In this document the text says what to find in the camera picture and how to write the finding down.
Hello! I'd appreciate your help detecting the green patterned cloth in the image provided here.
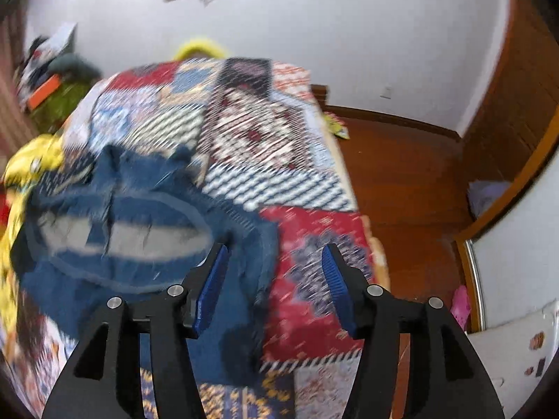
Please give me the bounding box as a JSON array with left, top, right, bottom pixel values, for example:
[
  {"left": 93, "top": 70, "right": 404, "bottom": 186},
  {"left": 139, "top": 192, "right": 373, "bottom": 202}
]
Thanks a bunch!
[{"left": 30, "top": 81, "right": 94, "bottom": 134}]

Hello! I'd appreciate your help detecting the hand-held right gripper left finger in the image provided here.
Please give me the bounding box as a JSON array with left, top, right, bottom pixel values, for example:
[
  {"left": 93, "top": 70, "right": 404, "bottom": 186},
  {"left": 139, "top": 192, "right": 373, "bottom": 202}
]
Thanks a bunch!
[{"left": 41, "top": 242, "right": 230, "bottom": 419}]

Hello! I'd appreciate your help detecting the yellow cartoon blanket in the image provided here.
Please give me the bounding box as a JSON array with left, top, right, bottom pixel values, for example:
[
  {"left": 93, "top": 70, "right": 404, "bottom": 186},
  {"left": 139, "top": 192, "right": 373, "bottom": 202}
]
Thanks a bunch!
[{"left": 0, "top": 134, "right": 66, "bottom": 280}]

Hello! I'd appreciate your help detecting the yellow packet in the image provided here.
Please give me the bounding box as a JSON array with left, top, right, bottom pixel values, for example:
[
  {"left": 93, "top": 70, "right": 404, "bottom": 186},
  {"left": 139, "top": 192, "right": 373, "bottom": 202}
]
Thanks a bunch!
[{"left": 323, "top": 112, "right": 350, "bottom": 140}]

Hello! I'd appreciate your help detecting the grey cloth bundle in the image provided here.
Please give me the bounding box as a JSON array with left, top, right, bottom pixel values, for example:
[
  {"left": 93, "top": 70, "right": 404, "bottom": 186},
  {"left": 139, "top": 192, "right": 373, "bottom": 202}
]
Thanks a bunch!
[{"left": 48, "top": 52, "right": 103, "bottom": 81}]

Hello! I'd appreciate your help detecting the patchwork quilt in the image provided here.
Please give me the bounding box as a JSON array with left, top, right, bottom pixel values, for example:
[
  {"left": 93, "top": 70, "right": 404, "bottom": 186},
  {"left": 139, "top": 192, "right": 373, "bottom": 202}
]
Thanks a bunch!
[{"left": 0, "top": 57, "right": 380, "bottom": 419}]

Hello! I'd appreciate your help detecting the orange box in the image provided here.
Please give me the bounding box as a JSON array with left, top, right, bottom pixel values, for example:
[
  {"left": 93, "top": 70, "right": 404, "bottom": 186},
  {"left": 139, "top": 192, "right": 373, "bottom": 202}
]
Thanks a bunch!
[{"left": 27, "top": 74, "right": 62, "bottom": 110}]

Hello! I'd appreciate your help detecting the yellow pillow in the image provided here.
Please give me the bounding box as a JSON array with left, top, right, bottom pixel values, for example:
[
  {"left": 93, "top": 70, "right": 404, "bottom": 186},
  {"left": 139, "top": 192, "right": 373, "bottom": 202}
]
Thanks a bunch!
[{"left": 172, "top": 38, "right": 228, "bottom": 62}]

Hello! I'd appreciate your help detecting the blue denim jacket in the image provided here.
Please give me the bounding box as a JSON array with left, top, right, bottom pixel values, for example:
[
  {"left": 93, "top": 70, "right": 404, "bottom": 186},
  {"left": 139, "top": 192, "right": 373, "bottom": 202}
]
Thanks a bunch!
[{"left": 11, "top": 142, "right": 282, "bottom": 389}]

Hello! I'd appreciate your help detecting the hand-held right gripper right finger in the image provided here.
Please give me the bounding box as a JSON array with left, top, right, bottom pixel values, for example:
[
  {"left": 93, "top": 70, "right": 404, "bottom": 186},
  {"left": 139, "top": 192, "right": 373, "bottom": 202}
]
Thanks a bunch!
[{"left": 322, "top": 243, "right": 505, "bottom": 419}]

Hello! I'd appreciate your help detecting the white board with stickers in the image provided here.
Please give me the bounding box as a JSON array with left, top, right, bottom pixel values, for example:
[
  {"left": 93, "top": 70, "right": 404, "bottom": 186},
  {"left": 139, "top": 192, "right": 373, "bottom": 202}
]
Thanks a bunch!
[{"left": 465, "top": 299, "right": 559, "bottom": 402}]

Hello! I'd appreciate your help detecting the wooden door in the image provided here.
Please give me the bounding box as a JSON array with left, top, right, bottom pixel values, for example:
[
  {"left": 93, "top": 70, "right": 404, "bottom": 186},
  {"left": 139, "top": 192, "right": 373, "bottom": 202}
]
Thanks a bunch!
[{"left": 456, "top": 0, "right": 559, "bottom": 193}]

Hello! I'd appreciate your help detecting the pink plastic item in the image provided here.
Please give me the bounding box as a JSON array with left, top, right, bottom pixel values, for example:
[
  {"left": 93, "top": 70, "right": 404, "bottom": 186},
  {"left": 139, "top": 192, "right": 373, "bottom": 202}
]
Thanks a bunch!
[{"left": 450, "top": 286, "right": 472, "bottom": 332}]

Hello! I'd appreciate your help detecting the brown striped curtain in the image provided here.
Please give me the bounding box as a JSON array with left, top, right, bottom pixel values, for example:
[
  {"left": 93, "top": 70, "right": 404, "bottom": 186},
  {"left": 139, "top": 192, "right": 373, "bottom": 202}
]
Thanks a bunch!
[{"left": 0, "top": 17, "right": 40, "bottom": 158}]

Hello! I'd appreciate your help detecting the pale plastic bag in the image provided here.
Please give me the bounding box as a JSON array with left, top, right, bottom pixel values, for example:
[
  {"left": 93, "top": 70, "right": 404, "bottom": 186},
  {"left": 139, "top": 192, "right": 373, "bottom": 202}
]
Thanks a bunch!
[{"left": 467, "top": 180, "right": 511, "bottom": 221}]

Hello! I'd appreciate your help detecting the pile of mixed clothes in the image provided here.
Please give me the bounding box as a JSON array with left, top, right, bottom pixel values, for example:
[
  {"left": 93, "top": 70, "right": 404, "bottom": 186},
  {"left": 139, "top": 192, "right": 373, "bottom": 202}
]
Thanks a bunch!
[{"left": 17, "top": 22, "right": 79, "bottom": 97}]

